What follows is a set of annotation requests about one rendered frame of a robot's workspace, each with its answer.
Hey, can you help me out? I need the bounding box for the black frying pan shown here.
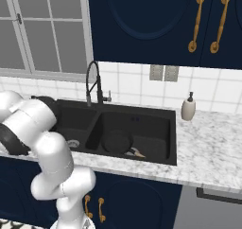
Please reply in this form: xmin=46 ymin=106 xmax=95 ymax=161
xmin=101 ymin=130 xmax=147 ymax=159

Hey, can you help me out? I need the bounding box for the black double sink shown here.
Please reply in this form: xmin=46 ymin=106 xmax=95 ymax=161
xmin=46 ymin=98 xmax=178 ymax=167

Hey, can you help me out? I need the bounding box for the silver sink drain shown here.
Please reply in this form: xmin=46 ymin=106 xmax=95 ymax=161
xmin=66 ymin=139 xmax=80 ymax=150

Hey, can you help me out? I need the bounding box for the black spring tap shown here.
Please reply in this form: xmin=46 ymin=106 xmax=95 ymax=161
xmin=85 ymin=61 xmax=112 ymax=108

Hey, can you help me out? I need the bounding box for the white soap dispenser black pump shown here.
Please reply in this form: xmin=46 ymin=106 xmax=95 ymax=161
xmin=181 ymin=91 xmax=197 ymax=122

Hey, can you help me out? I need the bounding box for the navy base cupboard door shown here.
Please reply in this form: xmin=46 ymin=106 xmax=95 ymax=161
xmin=91 ymin=170 xmax=183 ymax=229
xmin=0 ymin=156 xmax=95 ymax=229

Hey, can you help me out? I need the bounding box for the grey framed window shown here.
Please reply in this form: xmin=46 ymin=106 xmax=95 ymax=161
xmin=0 ymin=0 xmax=95 ymax=83

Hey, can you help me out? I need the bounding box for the dark window latch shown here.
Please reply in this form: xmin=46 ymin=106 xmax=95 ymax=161
xmin=13 ymin=12 xmax=24 ymax=26

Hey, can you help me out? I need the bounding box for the grey dishwasher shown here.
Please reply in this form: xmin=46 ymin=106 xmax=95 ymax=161
xmin=172 ymin=185 xmax=242 ymax=229

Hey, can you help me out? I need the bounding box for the grey wall socket plate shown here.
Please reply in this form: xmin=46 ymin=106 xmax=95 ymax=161
xmin=148 ymin=64 xmax=164 ymax=82
xmin=164 ymin=64 xmax=180 ymax=82

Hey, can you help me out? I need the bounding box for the navy wall cupboard door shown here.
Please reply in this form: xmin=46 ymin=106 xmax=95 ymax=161
xmin=87 ymin=0 xmax=203 ymax=68
xmin=199 ymin=0 xmax=242 ymax=71

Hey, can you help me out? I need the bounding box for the gold base cupboard handle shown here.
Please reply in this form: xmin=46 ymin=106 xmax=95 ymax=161
xmin=83 ymin=194 xmax=95 ymax=220
xmin=97 ymin=197 xmax=107 ymax=224

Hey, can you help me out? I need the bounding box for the gold wall cupboard handle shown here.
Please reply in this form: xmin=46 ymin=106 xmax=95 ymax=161
xmin=209 ymin=0 xmax=233 ymax=54
xmin=187 ymin=0 xmax=207 ymax=54

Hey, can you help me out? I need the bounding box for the black dishwasher handle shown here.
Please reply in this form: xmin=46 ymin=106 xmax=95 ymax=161
xmin=196 ymin=186 xmax=242 ymax=205

